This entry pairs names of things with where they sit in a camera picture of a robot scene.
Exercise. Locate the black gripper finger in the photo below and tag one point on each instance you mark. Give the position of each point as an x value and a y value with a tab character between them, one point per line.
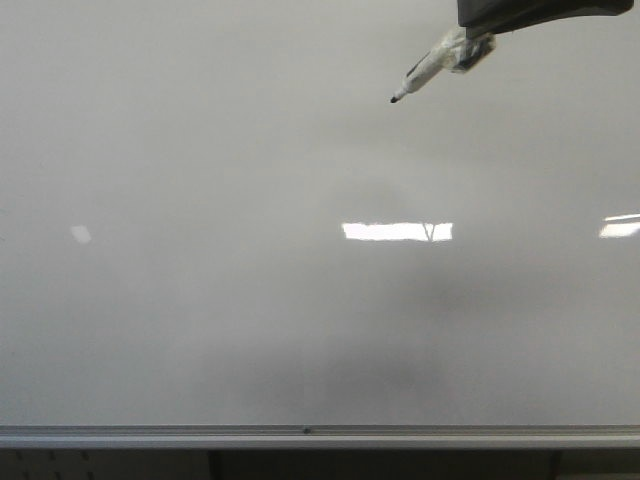
497	16

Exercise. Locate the taped black whiteboard marker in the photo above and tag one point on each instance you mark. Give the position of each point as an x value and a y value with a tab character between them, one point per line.
456	52

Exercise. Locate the white whiteboard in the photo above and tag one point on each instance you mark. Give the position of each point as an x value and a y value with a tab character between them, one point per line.
212	213

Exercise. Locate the perforated grey panel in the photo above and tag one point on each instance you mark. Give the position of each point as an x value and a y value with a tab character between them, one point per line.
103	464

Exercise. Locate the aluminium whiteboard tray rail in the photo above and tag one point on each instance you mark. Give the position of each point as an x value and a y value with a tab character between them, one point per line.
405	437

